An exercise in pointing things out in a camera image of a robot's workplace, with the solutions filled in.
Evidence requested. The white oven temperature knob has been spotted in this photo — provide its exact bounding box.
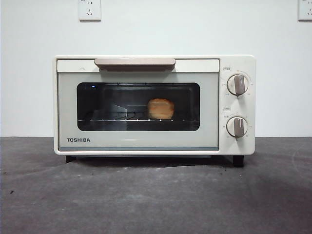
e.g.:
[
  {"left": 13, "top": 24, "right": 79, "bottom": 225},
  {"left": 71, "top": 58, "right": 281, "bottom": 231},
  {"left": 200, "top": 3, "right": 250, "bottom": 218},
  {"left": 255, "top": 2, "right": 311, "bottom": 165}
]
[{"left": 226, "top": 74, "right": 250, "bottom": 96}]

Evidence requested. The glass oven door with handle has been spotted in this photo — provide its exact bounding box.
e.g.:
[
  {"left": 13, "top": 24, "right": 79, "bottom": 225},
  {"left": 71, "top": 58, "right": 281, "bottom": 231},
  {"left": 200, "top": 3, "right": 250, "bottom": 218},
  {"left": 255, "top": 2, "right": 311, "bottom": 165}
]
[{"left": 57, "top": 58, "right": 220, "bottom": 152}]

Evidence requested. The round golden bread roll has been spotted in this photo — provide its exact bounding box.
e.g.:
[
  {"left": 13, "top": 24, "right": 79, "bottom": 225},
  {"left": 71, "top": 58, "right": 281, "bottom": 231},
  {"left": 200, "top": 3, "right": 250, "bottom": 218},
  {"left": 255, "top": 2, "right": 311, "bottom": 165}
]
[{"left": 147, "top": 97, "right": 176, "bottom": 120}]

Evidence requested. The metal wire oven rack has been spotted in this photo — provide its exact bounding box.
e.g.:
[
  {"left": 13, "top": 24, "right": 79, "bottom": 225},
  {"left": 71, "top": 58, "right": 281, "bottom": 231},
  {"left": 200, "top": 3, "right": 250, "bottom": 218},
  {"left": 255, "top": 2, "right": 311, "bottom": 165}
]
[{"left": 89, "top": 111, "right": 175, "bottom": 122}]

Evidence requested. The white Toshiba toaster oven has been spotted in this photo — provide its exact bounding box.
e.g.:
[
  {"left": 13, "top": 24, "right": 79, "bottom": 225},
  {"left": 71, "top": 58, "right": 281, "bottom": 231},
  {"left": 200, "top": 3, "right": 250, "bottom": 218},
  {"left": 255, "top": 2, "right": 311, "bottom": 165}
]
[{"left": 54, "top": 55, "right": 257, "bottom": 168}]

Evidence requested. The white oven timer knob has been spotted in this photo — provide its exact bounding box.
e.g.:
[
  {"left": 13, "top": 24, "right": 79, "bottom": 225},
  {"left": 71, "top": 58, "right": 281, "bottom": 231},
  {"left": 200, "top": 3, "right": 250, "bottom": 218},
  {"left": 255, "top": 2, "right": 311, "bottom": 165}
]
[{"left": 226, "top": 116, "right": 249, "bottom": 138}]

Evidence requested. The white wall socket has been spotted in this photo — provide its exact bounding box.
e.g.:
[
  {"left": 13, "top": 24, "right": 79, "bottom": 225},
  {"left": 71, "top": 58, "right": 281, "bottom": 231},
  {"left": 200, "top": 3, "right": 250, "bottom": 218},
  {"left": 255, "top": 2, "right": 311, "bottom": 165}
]
[
  {"left": 298, "top": 0, "right": 312, "bottom": 21},
  {"left": 78, "top": 0, "right": 102, "bottom": 22}
]

